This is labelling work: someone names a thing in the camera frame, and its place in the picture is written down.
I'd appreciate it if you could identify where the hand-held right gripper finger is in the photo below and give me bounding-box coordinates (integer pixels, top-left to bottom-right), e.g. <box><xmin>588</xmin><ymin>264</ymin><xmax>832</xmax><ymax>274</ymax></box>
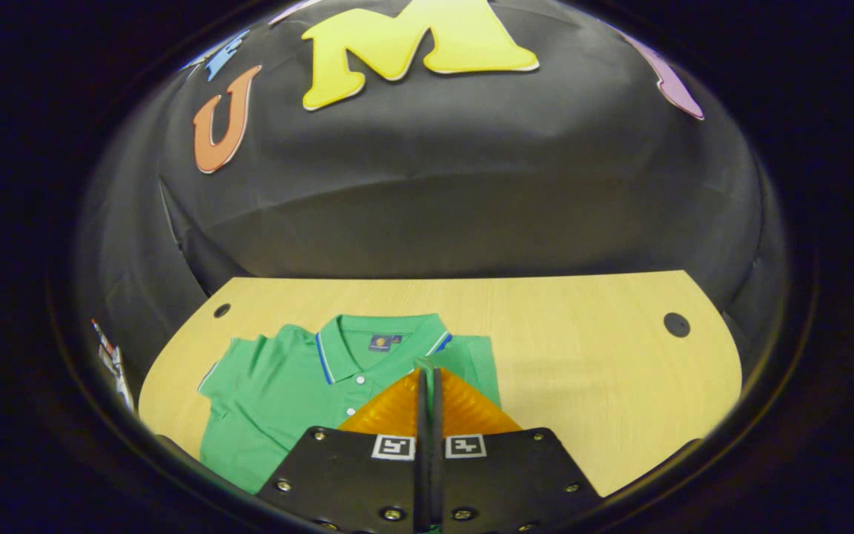
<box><xmin>256</xmin><ymin>362</ymin><xmax>432</xmax><ymax>534</ymax></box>
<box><xmin>431</xmin><ymin>362</ymin><xmax>606</xmax><ymax>534</ymax></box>

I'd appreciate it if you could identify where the computer monitor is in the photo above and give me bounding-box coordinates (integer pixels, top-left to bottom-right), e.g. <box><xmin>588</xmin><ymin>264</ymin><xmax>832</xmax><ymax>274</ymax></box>
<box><xmin>90</xmin><ymin>319</ymin><xmax>136</xmax><ymax>413</ymax></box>

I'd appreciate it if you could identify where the green T-shirt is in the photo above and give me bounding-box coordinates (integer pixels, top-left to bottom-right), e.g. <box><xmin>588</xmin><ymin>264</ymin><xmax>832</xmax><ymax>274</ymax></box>
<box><xmin>197</xmin><ymin>313</ymin><xmax>502</xmax><ymax>495</ymax></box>

